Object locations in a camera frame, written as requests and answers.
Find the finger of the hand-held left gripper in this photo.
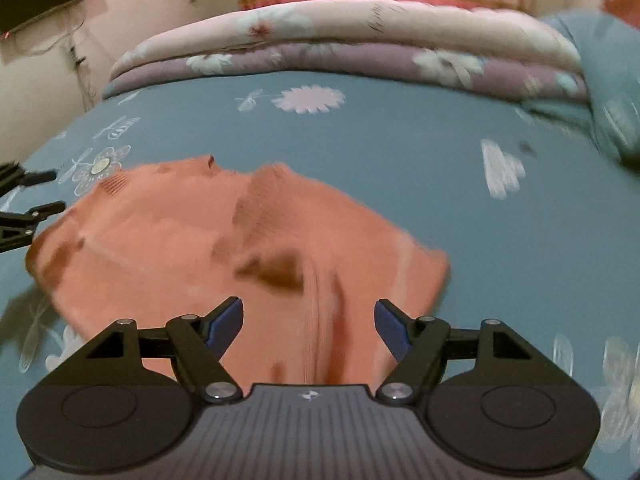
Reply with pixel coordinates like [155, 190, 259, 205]
[0, 201, 67, 253]
[0, 161, 59, 196]

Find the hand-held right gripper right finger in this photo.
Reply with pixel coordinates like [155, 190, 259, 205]
[374, 298, 534, 404]

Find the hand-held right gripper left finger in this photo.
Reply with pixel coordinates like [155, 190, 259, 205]
[85, 296, 246, 404]

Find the orange knit sweater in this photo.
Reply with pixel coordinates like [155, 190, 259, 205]
[25, 155, 451, 396]

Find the blue floral bed sheet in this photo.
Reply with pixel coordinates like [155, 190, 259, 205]
[0, 67, 640, 480]

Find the folded pink floral quilt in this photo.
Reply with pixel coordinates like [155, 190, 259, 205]
[102, 0, 588, 103]

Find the blue printed pillow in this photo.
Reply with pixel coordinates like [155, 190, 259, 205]
[522, 10, 640, 168]

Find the wooden headboard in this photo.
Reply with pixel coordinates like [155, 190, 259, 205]
[602, 0, 640, 26]

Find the black wall cable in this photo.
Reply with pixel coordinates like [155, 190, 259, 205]
[30, 15, 101, 111]

